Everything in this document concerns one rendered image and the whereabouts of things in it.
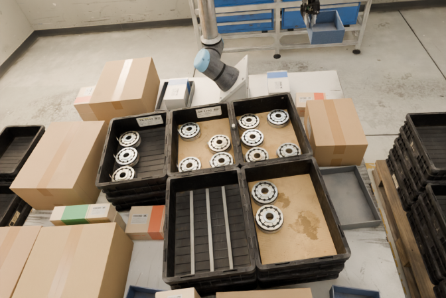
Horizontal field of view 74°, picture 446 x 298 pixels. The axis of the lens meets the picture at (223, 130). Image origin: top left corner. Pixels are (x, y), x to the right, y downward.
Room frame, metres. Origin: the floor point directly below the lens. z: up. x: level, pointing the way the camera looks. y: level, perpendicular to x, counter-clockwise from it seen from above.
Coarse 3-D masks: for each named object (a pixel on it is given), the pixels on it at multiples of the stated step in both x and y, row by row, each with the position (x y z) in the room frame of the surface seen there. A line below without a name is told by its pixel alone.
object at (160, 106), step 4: (192, 80) 1.55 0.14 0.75; (164, 84) 1.57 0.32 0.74; (192, 84) 1.51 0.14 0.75; (164, 88) 1.55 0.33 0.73; (192, 88) 1.49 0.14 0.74; (164, 92) 1.53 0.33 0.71; (192, 92) 1.47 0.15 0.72; (160, 96) 1.46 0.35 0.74; (164, 96) 1.50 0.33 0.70; (192, 96) 1.45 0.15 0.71; (160, 100) 1.44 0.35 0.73; (188, 100) 1.37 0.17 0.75; (160, 104) 1.42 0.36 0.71; (164, 104) 1.42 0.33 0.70; (188, 104) 1.34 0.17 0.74; (156, 108) 1.35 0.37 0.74; (160, 108) 1.39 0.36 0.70; (164, 108) 1.39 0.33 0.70
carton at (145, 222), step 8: (136, 208) 0.68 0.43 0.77; (144, 208) 0.67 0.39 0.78; (152, 208) 0.67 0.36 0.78; (160, 208) 0.66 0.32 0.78; (136, 216) 0.64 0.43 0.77; (144, 216) 0.64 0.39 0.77; (152, 216) 0.63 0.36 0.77; (160, 216) 0.62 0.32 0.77; (128, 224) 0.61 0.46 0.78; (136, 224) 0.61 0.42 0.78; (144, 224) 0.60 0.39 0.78; (152, 224) 0.59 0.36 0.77; (160, 224) 0.59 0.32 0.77; (128, 232) 0.58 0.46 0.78; (136, 232) 0.57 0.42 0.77; (144, 232) 0.57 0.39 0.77; (152, 232) 0.56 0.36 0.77; (160, 232) 0.56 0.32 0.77
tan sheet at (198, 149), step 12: (216, 120) 1.08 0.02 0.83; (228, 120) 1.06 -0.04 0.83; (204, 132) 1.01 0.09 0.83; (216, 132) 1.00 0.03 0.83; (228, 132) 0.98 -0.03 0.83; (180, 144) 0.96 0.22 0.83; (192, 144) 0.95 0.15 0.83; (204, 144) 0.93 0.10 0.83; (180, 156) 0.89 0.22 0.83; (192, 156) 0.87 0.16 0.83; (204, 156) 0.86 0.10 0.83; (204, 168) 0.79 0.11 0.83
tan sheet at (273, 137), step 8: (264, 112) 1.08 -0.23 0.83; (264, 120) 1.02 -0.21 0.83; (264, 128) 0.97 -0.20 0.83; (272, 128) 0.96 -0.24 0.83; (280, 128) 0.95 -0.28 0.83; (288, 128) 0.94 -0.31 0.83; (240, 136) 0.94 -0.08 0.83; (264, 136) 0.92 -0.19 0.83; (272, 136) 0.91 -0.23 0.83; (280, 136) 0.90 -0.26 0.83; (288, 136) 0.89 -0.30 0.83; (264, 144) 0.87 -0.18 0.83; (272, 144) 0.86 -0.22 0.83; (280, 144) 0.85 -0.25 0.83; (296, 144) 0.84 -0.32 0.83; (272, 152) 0.82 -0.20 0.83
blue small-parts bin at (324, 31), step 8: (320, 16) 1.43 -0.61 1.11; (328, 16) 1.42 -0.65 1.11; (336, 16) 1.38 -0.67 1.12; (320, 24) 1.42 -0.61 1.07; (328, 24) 1.41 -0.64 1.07; (336, 24) 1.36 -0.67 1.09; (312, 32) 1.25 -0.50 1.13; (320, 32) 1.24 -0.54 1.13; (328, 32) 1.24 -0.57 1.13; (336, 32) 1.23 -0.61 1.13; (312, 40) 1.25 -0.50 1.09; (320, 40) 1.24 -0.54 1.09; (328, 40) 1.23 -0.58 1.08; (336, 40) 1.23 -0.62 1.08
